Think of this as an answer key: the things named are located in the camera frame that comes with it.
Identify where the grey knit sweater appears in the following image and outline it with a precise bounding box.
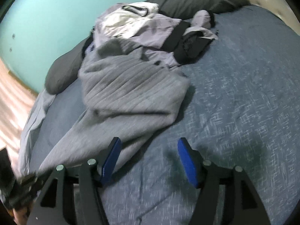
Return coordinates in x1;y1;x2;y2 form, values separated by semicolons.
39;39;190;173

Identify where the person's left hand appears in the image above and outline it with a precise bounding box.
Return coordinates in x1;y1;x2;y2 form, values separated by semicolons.
13;203;33;225

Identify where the light blue bed sheet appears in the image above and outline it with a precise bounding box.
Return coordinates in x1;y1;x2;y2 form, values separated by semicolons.
18;89;56;176

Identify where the blue patterned bedspread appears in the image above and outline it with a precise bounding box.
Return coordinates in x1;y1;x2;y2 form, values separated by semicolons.
28;4;300;225

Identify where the lavender and black jacket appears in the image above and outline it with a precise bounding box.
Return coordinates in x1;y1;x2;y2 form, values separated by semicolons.
93;3;218;69

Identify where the dark grey long pillow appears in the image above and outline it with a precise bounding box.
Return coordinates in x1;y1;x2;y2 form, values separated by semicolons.
45;0;250;95

